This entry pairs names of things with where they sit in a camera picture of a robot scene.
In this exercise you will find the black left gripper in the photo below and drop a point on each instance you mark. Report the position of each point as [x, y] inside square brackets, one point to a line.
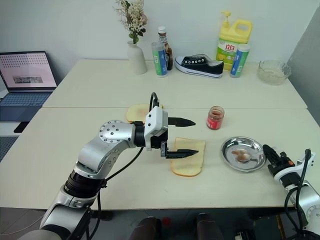
[160, 141]

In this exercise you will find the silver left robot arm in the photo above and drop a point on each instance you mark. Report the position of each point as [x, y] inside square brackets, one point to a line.
[112, 135]

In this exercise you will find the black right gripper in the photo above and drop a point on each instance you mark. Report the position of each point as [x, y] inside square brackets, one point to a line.
[283, 162]

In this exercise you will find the dried flower bouquet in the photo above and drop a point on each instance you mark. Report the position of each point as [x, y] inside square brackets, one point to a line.
[133, 17]

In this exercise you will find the white ceramic vase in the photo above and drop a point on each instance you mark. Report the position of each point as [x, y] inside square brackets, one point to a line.
[137, 60]

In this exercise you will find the round metal plate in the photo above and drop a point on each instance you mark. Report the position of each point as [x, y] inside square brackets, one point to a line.
[237, 148]

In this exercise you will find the dark rounded shape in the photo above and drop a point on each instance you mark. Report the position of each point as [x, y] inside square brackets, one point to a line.
[208, 227]
[147, 228]

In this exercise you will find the metal spoon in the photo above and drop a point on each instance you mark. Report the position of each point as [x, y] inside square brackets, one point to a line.
[244, 157]

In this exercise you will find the bread slice with jam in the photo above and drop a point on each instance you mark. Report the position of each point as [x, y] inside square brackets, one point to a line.
[137, 113]

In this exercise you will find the black and white sneaker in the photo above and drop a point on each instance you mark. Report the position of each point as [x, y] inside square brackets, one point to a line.
[200, 66]

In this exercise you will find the brown sauce bottle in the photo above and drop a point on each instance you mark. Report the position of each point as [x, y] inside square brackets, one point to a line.
[168, 47]

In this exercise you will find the plain white bread slice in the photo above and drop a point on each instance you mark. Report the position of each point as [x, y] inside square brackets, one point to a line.
[189, 156]

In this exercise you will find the glass jar of red jam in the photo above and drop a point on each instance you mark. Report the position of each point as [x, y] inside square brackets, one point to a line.
[215, 120]

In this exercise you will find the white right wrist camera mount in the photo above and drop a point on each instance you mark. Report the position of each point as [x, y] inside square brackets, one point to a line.
[291, 171]

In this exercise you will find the blue green cylinder canister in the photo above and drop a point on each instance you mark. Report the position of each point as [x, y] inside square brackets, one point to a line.
[159, 60]
[240, 62]

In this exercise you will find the yellow detergent pump bottle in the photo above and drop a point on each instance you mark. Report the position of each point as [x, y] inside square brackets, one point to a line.
[231, 37]

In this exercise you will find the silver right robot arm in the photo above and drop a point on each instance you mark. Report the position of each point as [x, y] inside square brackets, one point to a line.
[308, 200]

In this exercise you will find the open blue laptop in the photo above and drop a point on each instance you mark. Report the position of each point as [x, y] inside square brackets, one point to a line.
[25, 75]

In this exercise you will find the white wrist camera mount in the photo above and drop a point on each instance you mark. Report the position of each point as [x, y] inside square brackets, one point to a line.
[291, 171]
[155, 121]

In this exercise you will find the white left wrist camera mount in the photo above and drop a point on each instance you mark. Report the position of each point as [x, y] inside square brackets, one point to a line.
[155, 121]

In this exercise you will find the clear glass bowl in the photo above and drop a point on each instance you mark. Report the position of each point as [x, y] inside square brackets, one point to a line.
[273, 72]

